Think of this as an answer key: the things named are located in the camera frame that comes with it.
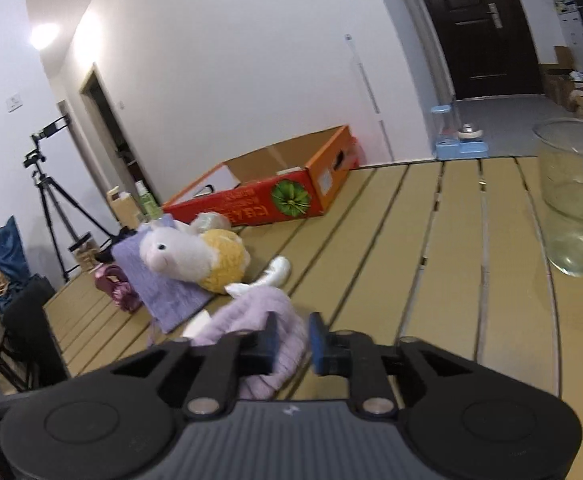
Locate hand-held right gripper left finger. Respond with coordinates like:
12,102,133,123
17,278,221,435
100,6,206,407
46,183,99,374
109,312,278,420

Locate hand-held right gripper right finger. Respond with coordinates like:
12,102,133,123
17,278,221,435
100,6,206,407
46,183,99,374
307,312,477,418

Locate clear plastic bag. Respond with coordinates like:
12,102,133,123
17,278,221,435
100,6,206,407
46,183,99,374
192,211,233,233

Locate red cardboard box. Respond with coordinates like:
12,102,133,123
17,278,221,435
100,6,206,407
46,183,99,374
162,125,367,227

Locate purple knitted hat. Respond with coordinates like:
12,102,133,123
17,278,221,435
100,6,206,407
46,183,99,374
192,287,308,401

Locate white paper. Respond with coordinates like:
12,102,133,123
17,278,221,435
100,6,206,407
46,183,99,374
182,310,213,338

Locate purple towel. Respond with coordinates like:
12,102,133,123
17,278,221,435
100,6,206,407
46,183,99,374
110,215,217,335

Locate white and yellow plush toy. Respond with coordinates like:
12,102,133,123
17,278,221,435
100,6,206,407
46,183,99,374
139,220,292,297

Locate maroon bag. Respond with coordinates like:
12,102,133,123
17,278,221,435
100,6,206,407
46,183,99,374
94,262,142,313

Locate green bottle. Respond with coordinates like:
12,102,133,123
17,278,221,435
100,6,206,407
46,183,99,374
136,180,160,218

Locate blue pet water dispenser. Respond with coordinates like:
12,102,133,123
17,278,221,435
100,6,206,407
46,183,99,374
430,104,489,161

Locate black chair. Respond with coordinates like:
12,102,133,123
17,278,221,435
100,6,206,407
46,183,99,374
0,274,70,396

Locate blue bag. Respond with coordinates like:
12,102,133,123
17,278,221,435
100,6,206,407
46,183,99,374
0,216,32,311

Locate black phone holder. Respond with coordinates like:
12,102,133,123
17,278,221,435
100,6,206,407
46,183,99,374
30,116,72,143

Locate dark brown door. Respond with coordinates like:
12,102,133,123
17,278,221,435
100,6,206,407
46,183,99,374
404,0,545,101

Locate brown cardboard boxes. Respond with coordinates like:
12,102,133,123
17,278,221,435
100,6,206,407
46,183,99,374
539,46,583,116

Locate camera tripod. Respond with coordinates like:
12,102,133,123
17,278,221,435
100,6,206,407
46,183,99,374
23,152,117,283

